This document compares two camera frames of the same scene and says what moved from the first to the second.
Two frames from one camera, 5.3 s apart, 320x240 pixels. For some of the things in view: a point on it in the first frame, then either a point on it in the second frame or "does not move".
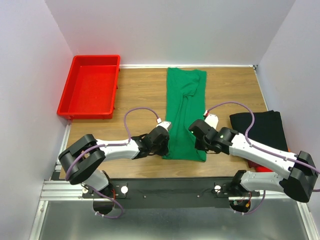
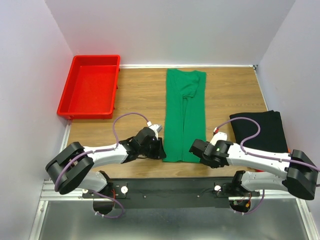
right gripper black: (198, 146) -> (205, 161)
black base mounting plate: (168, 192) does not move
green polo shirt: (185, 104) does not move
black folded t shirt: (267, 128) does not move
